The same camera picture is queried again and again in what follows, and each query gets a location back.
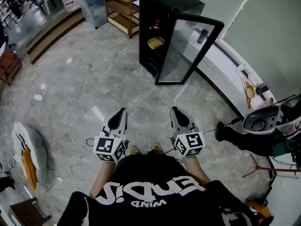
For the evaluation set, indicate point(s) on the wooden scoop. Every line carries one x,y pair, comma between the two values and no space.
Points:
249,92

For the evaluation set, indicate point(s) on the orange bag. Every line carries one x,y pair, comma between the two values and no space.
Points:
259,211

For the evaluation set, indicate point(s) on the red-capped dark bottle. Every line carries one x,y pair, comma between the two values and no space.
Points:
156,26

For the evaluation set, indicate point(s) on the white and orange plush toy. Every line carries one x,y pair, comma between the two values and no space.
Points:
35,145

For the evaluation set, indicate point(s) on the white power adapter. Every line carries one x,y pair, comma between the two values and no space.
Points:
38,97

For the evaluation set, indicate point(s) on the brown stand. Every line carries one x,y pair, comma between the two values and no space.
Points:
270,168

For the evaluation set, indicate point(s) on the dark wooden table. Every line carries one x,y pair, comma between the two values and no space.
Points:
28,213

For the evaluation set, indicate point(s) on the black bag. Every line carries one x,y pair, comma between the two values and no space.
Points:
6,183

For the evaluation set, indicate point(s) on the person's left forearm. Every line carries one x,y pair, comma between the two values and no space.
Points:
101,180

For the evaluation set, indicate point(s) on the person's black printed shirt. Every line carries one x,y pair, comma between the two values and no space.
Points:
150,206

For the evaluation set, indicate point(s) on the person's right tan shoe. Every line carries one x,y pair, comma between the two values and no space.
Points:
156,146

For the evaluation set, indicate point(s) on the brown wooden stool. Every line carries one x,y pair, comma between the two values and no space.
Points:
9,65

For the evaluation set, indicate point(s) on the grey metal cabinet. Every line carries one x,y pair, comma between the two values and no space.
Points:
96,6

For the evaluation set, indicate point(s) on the yellow tray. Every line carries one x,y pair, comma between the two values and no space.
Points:
155,43

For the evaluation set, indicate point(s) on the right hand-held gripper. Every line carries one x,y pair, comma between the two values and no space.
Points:
189,143

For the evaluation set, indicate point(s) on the wooden steps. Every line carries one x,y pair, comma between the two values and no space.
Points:
54,34

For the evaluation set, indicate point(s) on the white curved counter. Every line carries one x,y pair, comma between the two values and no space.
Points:
223,67

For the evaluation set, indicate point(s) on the black mini fridge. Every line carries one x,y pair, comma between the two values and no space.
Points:
169,3

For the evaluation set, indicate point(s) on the person's right forearm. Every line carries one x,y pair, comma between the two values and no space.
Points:
195,171

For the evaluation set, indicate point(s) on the person's left tan shoe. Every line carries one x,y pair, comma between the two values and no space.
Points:
134,150

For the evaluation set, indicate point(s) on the person's tan shoe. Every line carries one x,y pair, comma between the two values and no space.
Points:
156,146
134,150

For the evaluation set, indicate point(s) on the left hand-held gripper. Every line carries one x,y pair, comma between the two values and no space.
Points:
109,147

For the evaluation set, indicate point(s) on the wooden shelf cart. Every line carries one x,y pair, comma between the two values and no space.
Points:
120,8

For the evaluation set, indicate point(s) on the white wall hook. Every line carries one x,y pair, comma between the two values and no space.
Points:
241,68

